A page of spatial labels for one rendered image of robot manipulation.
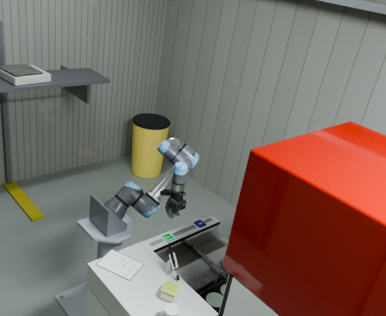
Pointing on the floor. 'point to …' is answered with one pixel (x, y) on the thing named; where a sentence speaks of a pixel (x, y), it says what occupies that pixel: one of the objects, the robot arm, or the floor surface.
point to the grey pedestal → (69, 305)
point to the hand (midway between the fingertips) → (170, 216)
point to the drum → (148, 144)
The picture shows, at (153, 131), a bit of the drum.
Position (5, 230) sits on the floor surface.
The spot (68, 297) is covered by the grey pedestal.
